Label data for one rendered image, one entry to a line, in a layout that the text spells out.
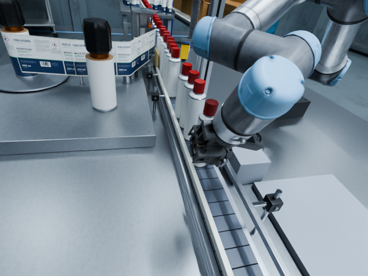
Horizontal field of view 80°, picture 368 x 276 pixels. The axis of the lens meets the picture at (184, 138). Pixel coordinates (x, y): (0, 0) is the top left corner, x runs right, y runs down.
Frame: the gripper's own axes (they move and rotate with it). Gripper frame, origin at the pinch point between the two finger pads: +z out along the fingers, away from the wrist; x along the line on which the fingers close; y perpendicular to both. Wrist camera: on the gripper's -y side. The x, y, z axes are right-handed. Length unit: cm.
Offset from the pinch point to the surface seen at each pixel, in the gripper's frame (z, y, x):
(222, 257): -10.6, 4.8, 22.5
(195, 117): 3.0, 0.4, -13.7
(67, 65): 26, 43, -50
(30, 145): 15, 49, -12
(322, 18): 290, -531, -460
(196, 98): -2.4, 1.0, -17.2
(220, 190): 1.1, -2.4, 9.1
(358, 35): 387, -822, -527
